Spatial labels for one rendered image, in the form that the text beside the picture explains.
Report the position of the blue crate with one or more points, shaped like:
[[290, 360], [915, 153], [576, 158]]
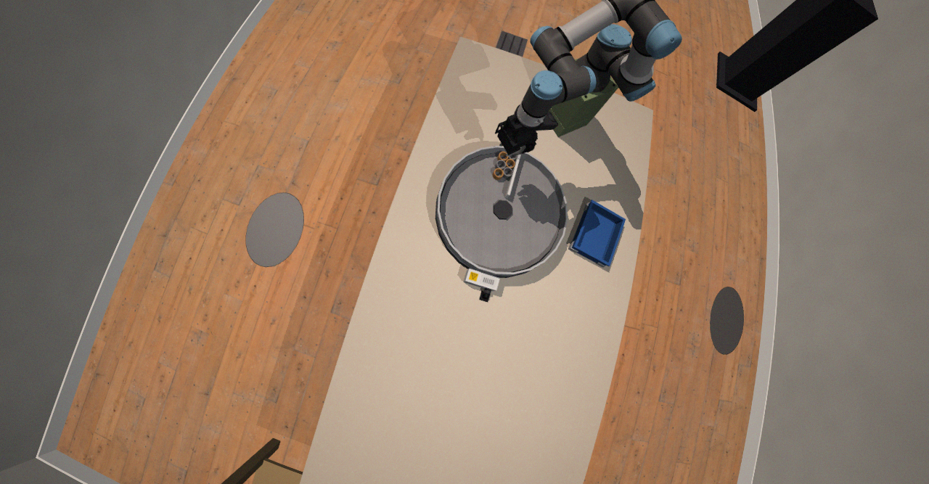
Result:
[[598, 235]]

